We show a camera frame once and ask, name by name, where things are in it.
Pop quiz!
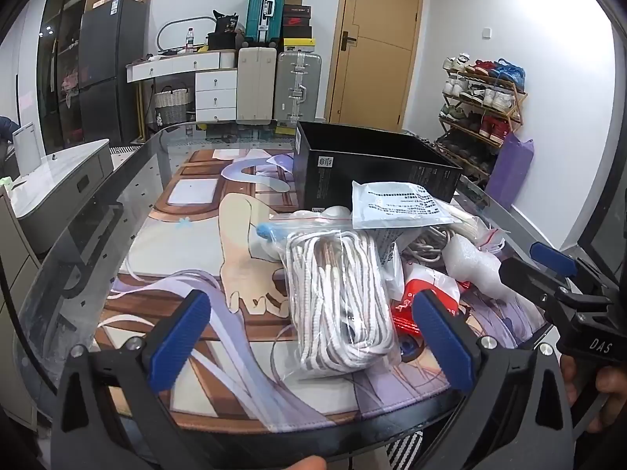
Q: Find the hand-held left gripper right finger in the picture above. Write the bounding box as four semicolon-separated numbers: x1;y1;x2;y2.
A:
410;290;575;470

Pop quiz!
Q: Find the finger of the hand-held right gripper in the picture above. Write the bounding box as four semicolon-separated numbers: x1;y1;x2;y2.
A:
500;256;575;315
530;242;613;305

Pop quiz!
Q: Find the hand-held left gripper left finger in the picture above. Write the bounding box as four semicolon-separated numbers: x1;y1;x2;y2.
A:
51;290;231;470

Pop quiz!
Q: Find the red plastic packet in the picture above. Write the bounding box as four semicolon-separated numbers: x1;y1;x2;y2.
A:
389;262;471;353

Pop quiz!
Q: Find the clear zip bag red stripe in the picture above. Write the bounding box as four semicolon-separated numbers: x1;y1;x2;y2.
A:
455;206;507;255

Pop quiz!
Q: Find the white bubble wrap bag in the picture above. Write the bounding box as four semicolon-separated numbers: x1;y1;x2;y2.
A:
443;234;503;295

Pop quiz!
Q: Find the white charging cable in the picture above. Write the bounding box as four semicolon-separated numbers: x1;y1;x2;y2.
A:
399;225;458;262

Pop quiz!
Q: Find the bag of white rope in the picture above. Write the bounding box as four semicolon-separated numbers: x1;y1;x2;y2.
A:
284;228;397;380

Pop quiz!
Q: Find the white printed foil pouch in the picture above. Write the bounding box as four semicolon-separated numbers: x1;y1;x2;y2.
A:
352;180;456;230

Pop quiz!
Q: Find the black cardboard box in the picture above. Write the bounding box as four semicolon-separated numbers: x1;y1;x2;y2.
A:
293;121;464;212

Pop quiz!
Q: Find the person's right hand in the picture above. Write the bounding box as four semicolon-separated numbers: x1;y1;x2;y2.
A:
560;355;627;434

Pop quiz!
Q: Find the person's left hand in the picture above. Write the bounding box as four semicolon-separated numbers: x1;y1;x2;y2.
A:
274;455;328;470

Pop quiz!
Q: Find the printed desk mat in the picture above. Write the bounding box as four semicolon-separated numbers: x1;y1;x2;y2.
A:
95;149;547;434

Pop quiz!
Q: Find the purple bag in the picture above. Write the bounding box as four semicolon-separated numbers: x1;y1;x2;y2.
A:
485;132;535;211

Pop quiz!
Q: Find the clear zip bag blue item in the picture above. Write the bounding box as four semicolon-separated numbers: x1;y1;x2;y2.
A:
255;208;353;255

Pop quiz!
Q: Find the wooden shoe rack with shoes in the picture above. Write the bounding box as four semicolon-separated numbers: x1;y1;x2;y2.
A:
438;54;527;177

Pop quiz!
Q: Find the grey cabinet white top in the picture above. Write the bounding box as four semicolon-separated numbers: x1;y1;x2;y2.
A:
0;138;116;255

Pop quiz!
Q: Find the wicker basket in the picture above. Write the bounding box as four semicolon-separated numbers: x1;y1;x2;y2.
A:
154;85;193;127

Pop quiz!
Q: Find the white appliance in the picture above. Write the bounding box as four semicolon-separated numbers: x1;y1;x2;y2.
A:
12;122;42;172

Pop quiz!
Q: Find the white dresser desk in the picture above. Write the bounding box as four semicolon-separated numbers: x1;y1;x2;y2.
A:
126;51;238;123

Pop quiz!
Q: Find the wooden door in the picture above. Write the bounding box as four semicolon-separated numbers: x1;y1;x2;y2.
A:
326;0;424;133

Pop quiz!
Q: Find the beige suitcase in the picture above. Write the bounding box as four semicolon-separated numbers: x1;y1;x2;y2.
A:
236;42;276;125

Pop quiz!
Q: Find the silver suitcase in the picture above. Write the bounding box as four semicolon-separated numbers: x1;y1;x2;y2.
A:
275;51;323;123

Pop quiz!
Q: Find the dark grey fridge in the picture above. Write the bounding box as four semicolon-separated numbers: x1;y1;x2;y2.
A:
78;0;148;146

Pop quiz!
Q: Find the glass display cabinet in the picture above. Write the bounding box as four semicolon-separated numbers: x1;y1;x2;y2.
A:
36;0;99;143

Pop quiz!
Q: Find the black bag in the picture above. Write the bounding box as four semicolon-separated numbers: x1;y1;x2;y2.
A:
208;10;241;51

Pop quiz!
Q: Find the teal suitcase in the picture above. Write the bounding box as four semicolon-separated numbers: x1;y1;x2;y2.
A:
245;0;287;44

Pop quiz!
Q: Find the curved metal tube frame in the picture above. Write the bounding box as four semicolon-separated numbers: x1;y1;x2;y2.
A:
157;16;216;54

